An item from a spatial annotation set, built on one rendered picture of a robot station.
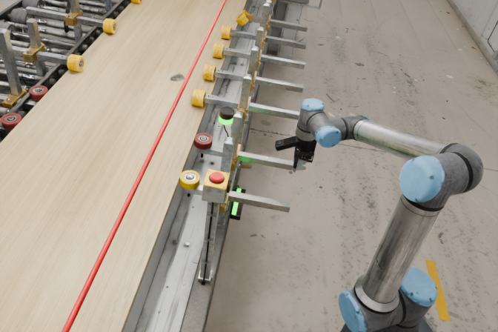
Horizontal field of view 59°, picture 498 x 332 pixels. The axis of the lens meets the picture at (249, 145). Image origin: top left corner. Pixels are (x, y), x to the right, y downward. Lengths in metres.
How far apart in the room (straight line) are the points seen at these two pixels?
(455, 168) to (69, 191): 1.29
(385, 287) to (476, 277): 1.66
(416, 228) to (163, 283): 0.97
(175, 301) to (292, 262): 1.10
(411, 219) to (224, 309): 1.40
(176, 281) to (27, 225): 0.58
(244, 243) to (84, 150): 1.22
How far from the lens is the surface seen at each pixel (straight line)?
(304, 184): 3.15
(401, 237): 1.35
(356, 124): 1.70
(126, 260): 1.51
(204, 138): 1.93
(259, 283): 2.57
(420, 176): 1.21
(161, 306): 1.74
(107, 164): 1.82
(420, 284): 1.72
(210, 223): 1.42
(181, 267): 1.83
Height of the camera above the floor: 2.14
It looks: 39 degrees down
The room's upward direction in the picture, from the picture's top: 10 degrees clockwise
